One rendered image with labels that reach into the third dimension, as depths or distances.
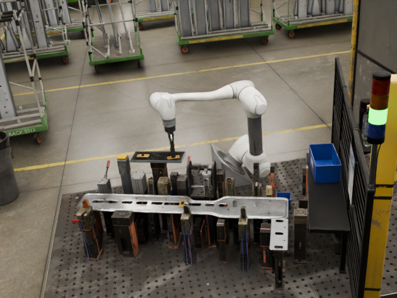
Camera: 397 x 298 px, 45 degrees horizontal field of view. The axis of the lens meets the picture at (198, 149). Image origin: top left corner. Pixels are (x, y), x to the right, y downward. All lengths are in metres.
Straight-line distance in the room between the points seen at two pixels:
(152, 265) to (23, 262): 1.77
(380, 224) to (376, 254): 0.18
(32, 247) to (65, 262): 1.48
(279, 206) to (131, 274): 1.01
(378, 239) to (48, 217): 3.48
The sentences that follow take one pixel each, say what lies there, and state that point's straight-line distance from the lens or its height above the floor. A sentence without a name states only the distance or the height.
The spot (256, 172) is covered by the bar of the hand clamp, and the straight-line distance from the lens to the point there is 3.09.
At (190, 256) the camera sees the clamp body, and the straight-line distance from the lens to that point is 3.09.
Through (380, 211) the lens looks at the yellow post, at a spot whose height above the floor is 1.36.
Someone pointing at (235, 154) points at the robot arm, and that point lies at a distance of 3.76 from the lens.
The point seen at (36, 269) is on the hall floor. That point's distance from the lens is 4.52.
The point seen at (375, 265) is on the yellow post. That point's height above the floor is 1.03.
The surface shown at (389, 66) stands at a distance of 5.21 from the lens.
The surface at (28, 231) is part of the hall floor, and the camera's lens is 5.03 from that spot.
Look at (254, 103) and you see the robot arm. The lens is 3.19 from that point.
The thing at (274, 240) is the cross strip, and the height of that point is 1.00.
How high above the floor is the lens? 2.73
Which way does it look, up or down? 28 degrees down
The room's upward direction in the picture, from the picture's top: 5 degrees counter-clockwise
